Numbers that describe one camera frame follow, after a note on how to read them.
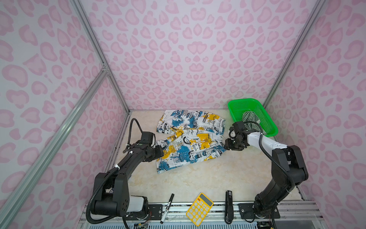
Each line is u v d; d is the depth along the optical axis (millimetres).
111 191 424
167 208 734
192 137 1021
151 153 744
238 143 723
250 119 1012
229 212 719
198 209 733
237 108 1169
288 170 469
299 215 727
